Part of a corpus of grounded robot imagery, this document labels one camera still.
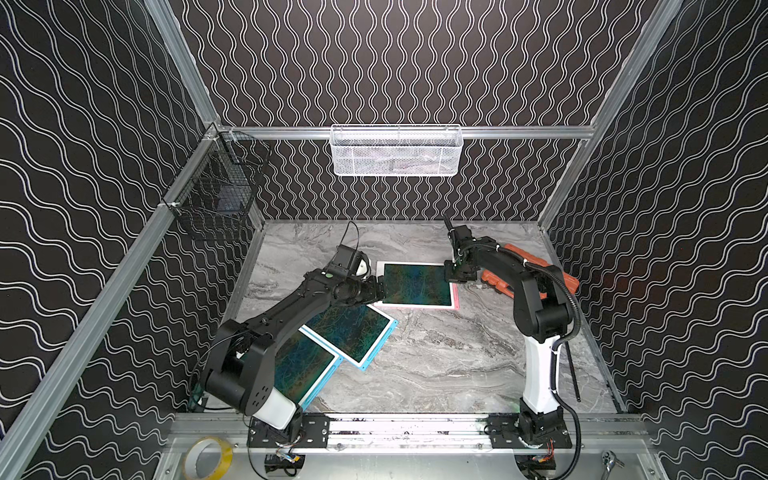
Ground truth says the blue writing tablet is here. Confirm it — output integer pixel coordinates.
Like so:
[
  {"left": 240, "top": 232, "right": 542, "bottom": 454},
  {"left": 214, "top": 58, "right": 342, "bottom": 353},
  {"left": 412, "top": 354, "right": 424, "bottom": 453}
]
[
  {"left": 300, "top": 305, "right": 398, "bottom": 371},
  {"left": 274, "top": 332, "right": 342, "bottom": 410}
]

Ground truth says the pink framed writing tablet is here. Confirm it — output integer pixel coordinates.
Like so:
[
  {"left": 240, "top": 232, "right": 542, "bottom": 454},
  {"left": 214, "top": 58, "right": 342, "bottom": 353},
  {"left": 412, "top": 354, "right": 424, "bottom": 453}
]
[{"left": 374, "top": 261, "right": 459, "bottom": 310}]

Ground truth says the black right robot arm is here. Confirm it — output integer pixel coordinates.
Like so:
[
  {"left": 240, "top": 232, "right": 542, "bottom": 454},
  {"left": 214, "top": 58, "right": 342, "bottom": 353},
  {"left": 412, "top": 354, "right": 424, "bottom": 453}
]
[{"left": 444, "top": 220, "right": 581, "bottom": 445}]

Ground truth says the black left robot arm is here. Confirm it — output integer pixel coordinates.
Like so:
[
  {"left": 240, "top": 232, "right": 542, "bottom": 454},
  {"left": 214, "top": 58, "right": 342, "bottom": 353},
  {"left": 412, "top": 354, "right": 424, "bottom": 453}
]
[{"left": 200, "top": 269, "right": 386, "bottom": 430}]

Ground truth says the orange plastic tool case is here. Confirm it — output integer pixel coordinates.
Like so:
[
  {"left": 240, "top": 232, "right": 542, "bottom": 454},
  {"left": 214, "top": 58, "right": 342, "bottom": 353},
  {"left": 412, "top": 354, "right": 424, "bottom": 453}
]
[{"left": 481, "top": 243, "right": 581, "bottom": 301}]

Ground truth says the black hex key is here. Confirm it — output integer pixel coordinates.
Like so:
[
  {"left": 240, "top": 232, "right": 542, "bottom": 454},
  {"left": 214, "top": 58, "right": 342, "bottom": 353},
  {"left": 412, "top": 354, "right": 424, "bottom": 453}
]
[{"left": 566, "top": 345, "right": 582, "bottom": 403}]

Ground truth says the yellow tape roll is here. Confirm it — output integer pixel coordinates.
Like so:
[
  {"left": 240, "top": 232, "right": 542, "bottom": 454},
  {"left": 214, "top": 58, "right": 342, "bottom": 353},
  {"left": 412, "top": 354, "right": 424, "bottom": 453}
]
[{"left": 181, "top": 437, "right": 234, "bottom": 480}]

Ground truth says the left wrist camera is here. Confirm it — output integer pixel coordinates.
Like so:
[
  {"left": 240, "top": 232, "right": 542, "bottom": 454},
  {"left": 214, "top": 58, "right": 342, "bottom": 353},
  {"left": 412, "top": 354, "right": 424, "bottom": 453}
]
[{"left": 326, "top": 244, "right": 370, "bottom": 278}]

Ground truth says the white wire mesh basket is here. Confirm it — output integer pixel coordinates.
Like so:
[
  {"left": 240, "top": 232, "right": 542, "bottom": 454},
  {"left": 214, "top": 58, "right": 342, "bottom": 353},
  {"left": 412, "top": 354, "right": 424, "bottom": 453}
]
[{"left": 329, "top": 124, "right": 464, "bottom": 177}]

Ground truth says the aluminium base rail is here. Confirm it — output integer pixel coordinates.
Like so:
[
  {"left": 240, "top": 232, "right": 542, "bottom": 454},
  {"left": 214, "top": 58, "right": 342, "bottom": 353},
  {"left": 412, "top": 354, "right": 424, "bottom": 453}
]
[{"left": 170, "top": 411, "right": 652, "bottom": 454}]

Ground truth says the black wire basket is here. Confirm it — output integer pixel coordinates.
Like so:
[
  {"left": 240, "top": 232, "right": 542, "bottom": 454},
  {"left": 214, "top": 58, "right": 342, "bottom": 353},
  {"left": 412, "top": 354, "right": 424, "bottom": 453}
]
[{"left": 170, "top": 129, "right": 274, "bottom": 242}]

